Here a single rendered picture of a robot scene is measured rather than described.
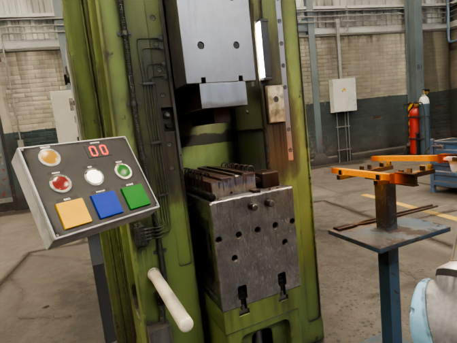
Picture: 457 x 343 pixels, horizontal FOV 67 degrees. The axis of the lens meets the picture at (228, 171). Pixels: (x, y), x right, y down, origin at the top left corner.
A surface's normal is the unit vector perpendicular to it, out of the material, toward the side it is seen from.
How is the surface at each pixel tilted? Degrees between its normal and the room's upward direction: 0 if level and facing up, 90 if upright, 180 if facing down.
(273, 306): 90
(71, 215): 60
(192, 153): 90
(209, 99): 90
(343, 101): 90
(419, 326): 72
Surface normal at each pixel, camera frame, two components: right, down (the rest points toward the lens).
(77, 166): 0.61, -0.49
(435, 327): -0.74, -0.25
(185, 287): 0.42, 0.08
